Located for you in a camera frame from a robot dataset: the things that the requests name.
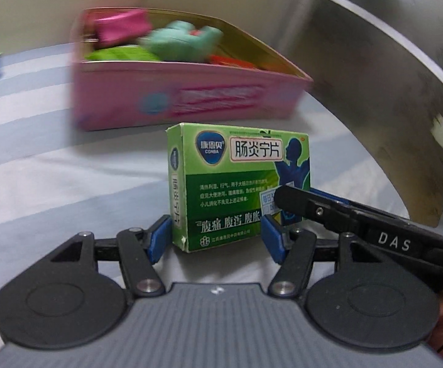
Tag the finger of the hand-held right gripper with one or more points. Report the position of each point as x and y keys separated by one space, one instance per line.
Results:
x=302 y=203

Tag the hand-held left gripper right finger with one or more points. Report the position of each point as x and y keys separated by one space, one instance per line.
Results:
x=275 y=237

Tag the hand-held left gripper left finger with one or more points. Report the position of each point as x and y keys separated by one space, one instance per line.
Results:
x=158 y=237

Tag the green medicine box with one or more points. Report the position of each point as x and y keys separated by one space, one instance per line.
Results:
x=225 y=184

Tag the pink storage box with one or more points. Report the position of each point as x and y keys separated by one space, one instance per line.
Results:
x=206 y=99

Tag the lime green snack packet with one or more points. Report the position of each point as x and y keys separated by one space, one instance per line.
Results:
x=118 y=54

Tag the floral green tissue pack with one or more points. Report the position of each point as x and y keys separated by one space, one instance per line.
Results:
x=179 y=44

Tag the magenta pouch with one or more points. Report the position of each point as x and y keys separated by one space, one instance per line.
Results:
x=118 y=27

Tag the striped bed sheet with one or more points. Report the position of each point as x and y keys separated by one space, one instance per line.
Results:
x=72 y=168

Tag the grey bed headboard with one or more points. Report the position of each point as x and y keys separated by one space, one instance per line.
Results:
x=378 y=84

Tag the orange packet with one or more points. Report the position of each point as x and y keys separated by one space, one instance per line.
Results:
x=229 y=61

